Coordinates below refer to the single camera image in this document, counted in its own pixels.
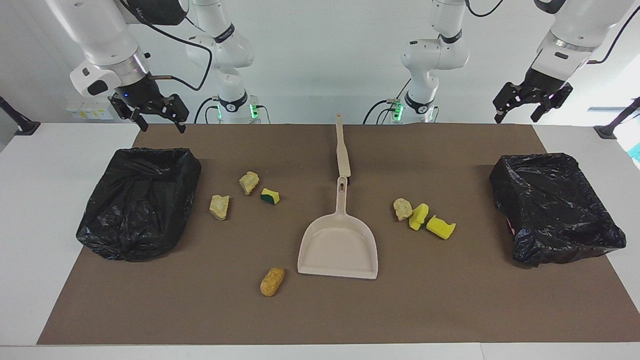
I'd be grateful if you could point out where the tan foam chunk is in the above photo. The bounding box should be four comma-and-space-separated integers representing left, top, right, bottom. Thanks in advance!
393, 198, 414, 222
238, 171, 260, 196
209, 194, 231, 221

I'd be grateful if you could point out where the large yellow sponge piece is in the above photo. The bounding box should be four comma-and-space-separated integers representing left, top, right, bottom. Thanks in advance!
426, 215, 457, 240

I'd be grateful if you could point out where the small yellow sponge piece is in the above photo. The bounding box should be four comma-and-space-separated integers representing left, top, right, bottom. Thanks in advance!
408, 203, 430, 231

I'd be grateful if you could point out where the beige hand brush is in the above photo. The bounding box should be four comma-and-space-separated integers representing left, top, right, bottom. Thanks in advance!
335, 114, 352, 187

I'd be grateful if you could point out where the orange oval sponge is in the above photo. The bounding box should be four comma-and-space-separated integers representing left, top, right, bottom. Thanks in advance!
260, 267, 286, 297

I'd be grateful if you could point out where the beige plastic dustpan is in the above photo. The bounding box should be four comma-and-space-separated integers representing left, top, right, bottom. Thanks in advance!
297, 176, 379, 280

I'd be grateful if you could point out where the black trash bag bin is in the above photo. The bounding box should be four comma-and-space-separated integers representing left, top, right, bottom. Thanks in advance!
76, 147, 203, 262
489, 153, 627, 268

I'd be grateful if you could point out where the white cardboard box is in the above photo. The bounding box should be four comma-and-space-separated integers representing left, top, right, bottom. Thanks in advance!
66, 101, 115, 121

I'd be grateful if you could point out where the brown table mat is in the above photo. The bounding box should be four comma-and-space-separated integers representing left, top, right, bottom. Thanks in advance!
37, 123, 640, 346

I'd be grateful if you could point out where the black right arm base cable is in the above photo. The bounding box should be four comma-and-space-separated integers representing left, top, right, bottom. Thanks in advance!
194, 96, 221, 124

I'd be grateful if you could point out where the black arm base cable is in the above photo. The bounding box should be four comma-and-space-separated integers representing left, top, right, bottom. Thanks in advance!
362, 79, 414, 125
194, 96, 221, 124

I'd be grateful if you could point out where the black camera stand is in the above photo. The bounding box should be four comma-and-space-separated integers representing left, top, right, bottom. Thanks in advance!
0, 96, 41, 136
594, 97, 640, 140

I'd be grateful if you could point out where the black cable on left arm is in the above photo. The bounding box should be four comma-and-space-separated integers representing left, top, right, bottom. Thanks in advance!
586, 0, 640, 65

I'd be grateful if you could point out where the black left arm base cable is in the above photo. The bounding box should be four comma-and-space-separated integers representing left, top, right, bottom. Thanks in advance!
362, 79, 414, 125

